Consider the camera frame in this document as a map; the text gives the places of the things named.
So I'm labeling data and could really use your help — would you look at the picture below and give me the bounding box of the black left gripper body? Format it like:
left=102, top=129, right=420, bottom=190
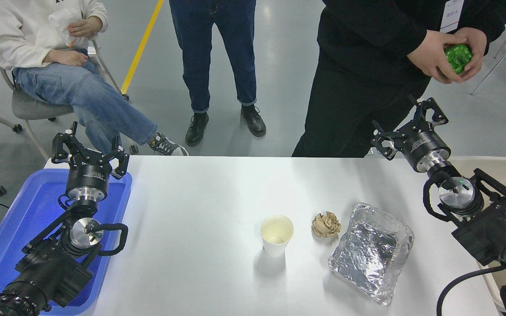
left=65, top=154, right=112, bottom=190

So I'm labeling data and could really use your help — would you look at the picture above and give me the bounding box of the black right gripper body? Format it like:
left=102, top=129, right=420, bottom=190
left=400, top=129, right=451, bottom=165

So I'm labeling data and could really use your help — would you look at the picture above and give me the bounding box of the green bell pepper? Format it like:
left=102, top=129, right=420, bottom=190
left=444, top=43, right=473, bottom=74

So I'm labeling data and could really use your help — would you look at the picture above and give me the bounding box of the white bag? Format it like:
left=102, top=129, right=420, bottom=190
left=49, top=8, right=82, bottom=47

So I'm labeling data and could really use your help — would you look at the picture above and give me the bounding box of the white paper cup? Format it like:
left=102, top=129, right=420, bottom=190
left=260, top=215, right=294, bottom=257

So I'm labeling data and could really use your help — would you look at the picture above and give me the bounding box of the standing person's right hand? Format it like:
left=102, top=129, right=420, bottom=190
left=407, top=30, right=467, bottom=84

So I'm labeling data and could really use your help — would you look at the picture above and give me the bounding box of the seated person's right hand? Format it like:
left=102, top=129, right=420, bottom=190
left=42, top=49, right=89, bottom=67

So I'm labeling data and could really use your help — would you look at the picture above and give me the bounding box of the standing person's left hand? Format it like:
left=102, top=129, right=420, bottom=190
left=454, top=27, right=488, bottom=83

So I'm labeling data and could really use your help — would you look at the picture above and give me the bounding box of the seated person's left hand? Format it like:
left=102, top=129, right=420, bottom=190
left=68, top=16, right=103, bottom=38

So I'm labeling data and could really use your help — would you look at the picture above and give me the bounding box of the grey wheeled chair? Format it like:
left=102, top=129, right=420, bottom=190
left=0, top=37, right=129, bottom=161

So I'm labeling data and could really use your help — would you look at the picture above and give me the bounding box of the seated person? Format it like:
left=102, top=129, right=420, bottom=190
left=0, top=0, right=190, bottom=156

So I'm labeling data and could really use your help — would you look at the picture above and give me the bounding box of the standing person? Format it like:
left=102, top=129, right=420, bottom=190
left=292, top=0, right=506, bottom=158
left=169, top=0, right=267, bottom=147

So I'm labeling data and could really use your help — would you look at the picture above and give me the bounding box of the blue plastic tray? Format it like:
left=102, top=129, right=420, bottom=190
left=0, top=168, right=133, bottom=316

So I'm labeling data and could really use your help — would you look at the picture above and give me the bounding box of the crumpled tan paper ball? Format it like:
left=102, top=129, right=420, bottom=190
left=311, top=212, right=341, bottom=238

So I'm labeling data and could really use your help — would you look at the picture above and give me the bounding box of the white name badge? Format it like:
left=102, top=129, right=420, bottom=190
left=440, top=0, right=465, bottom=34

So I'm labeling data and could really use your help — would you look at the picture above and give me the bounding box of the silver foil tray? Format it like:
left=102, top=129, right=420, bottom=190
left=328, top=202, right=415, bottom=306

